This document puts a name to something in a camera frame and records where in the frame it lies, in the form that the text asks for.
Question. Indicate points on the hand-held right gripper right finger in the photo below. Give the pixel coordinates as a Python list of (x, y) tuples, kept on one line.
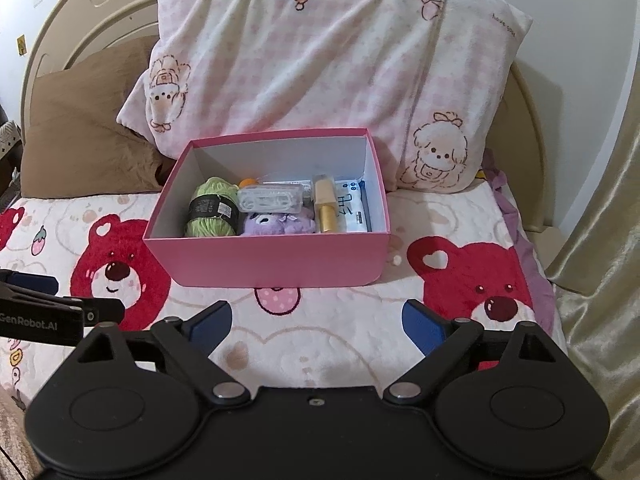
[(422, 325)]

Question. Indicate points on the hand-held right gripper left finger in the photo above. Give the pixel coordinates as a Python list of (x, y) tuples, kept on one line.
[(212, 322)]

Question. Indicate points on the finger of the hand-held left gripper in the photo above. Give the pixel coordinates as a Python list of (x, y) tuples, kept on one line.
[(30, 282)]

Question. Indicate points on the pink cardboard box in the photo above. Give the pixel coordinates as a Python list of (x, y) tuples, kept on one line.
[(275, 260)]

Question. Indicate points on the purple plush toy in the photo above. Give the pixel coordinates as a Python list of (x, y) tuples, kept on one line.
[(280, 225)]

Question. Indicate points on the green yarn ball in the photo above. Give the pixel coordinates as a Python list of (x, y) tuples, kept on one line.
[(210, 190)]

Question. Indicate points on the clear plastic box orange label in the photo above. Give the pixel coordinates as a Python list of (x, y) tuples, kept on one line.
[(270, 199)]

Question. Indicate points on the blue wet wipes pack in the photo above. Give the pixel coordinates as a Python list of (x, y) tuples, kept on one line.
[(350, 205)]

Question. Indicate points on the orange sponge ball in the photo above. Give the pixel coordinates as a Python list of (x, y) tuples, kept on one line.
[(247, 183)]

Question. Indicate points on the gold bottle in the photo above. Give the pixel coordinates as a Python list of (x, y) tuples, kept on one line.
[(327, 210)]

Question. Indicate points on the beige fluffy blanket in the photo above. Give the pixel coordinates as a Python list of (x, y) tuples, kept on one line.
[(10, 425)]

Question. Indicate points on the brown pillow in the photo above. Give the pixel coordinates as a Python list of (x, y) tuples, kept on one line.
[(85, 135)]

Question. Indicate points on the purple bed sheet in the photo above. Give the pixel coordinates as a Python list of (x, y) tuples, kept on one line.
[(502, 185)]

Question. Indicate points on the beige curtain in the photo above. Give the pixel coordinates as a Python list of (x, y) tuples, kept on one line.
[(600, 260)]

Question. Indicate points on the beige headboard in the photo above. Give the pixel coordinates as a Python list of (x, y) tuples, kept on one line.
[(75, 20)]

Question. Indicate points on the pink printed pillow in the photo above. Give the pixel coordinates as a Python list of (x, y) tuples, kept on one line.
[(325, 60)]

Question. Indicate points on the yellow wall sticker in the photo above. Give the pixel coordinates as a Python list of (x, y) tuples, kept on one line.
[(21, 44)]

